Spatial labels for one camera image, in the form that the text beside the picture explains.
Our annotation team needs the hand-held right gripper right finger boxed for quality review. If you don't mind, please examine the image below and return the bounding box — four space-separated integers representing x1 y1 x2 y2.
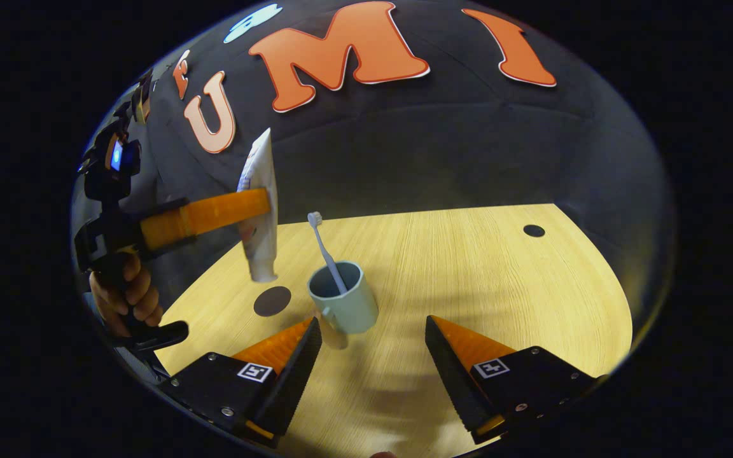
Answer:
425 314 598 445

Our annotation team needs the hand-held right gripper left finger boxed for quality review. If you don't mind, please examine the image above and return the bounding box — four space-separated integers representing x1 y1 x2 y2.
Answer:
158 317 323 448

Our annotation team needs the white toothpaste tube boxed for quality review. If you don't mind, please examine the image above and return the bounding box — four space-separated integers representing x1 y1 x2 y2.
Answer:
237 127 279 284

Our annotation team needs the dark round coaster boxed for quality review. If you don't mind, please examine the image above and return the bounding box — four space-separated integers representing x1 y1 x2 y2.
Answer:
253 286 292 317

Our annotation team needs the light blue cup wooden handle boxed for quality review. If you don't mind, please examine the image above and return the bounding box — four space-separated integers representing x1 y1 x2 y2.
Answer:
307 261 380 350

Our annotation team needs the white and blue toothbrush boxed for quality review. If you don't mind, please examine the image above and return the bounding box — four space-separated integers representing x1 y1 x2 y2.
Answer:
307 212 349 296

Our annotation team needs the wooden desktop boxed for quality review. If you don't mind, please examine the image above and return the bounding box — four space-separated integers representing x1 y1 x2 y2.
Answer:
157 204 633 458

